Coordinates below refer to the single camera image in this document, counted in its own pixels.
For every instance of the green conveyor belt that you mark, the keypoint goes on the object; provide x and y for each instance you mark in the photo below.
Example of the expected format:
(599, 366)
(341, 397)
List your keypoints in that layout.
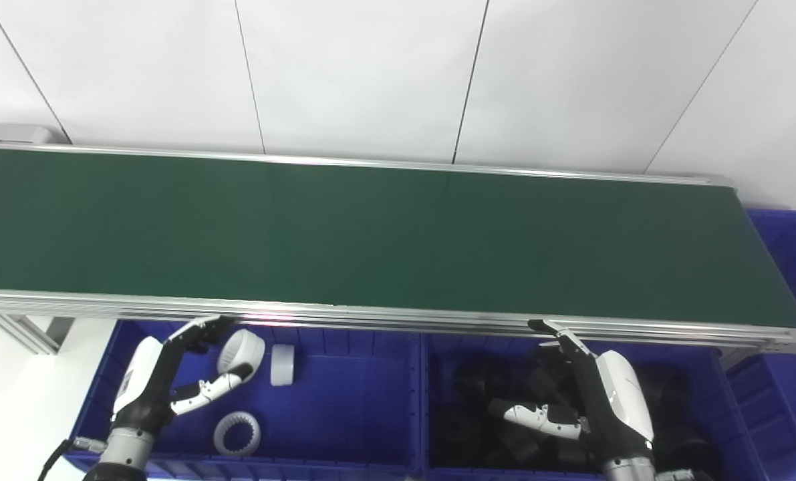
(398, 234)
(438, 319)

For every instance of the aluminium conveyor leg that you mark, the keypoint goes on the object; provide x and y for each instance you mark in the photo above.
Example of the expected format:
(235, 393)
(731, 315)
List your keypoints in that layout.
(20, 334)

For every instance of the grey conveyor end housing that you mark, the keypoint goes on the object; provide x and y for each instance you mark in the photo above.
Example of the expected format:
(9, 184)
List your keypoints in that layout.
(7, 133)

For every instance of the empty blue bin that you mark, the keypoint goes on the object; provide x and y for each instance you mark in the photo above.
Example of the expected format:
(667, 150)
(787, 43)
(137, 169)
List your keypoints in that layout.
(795, 280)

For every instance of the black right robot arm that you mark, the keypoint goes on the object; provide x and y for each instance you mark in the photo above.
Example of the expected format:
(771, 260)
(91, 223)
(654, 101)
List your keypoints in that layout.
(628, 471)

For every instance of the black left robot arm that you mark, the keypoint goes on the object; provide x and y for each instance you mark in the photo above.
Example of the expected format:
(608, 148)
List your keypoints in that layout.
(123, 454)

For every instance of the black cylindrical part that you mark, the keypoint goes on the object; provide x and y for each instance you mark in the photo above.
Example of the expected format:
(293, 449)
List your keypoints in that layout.
(521, 447)
(545, 377)
(665, 391)
(481, 381)
(454, 434)
(692, 454)

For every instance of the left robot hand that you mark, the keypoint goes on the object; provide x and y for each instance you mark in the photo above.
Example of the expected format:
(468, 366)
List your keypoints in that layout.
(140, 381)

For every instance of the blue bin with black parts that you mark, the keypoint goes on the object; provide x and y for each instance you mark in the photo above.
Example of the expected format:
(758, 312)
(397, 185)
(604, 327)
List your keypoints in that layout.
(732, 407)

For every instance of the blue bin with white parts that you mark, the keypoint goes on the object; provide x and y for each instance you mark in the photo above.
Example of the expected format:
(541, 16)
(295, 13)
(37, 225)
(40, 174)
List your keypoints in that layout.
(364, 407)

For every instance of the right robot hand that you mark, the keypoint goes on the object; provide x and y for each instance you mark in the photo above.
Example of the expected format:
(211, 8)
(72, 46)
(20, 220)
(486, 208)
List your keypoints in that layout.
(621, 401)

